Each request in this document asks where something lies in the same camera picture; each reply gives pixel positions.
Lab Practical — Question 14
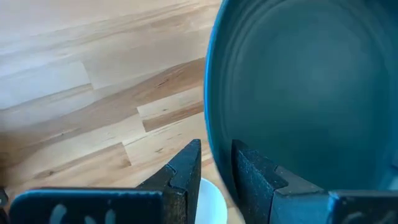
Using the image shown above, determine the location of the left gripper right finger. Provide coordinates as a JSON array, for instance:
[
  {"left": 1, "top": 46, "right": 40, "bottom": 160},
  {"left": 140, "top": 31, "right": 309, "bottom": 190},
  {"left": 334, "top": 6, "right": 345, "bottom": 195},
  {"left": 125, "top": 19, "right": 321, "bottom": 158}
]
[{"left": 231, "top": 139, "right": 398, "bottom": 224}]

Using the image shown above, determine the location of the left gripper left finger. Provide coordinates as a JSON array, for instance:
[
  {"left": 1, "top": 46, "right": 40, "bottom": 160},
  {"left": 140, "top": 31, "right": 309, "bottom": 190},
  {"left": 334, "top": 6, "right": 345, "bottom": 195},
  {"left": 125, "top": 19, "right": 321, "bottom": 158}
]
[{"left": 9, "top": 139, "right": 202, "bottom": 224}]

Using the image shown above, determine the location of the pale grey plate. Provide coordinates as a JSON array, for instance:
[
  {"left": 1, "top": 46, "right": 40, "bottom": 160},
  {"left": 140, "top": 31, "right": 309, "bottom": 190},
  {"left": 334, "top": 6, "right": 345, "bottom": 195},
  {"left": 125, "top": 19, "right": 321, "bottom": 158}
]
[{"left": 195, "top": 177, "right": 229, "bottom": 224}]

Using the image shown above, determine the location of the dark teal plate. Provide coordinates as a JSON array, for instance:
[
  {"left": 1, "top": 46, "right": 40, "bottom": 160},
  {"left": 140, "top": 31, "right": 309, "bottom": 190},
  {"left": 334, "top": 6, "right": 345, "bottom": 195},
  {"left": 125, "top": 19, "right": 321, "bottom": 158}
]
[{"left": 203, "top": 0, "right": 398, "bottom": 208}]

